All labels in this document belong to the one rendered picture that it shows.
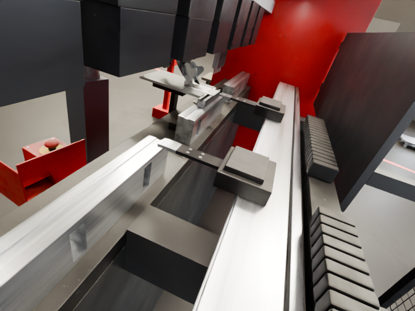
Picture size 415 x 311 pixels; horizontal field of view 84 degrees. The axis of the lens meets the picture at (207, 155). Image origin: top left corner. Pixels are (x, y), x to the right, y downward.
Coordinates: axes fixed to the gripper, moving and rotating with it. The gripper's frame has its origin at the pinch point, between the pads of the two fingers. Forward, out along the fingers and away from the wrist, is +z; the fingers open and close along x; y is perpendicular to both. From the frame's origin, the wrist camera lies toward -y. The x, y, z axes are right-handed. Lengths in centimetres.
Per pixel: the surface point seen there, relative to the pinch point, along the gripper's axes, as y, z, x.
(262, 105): 23.4, 17.7, -4.0
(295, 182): 32, 30, -42
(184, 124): 2.1, 10.4, -25.3
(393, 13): 262, 63, 715
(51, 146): -34, -2, -44
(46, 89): 21, -5, -75
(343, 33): 65, 12, 85
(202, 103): 5.6, 7.6, -12.4
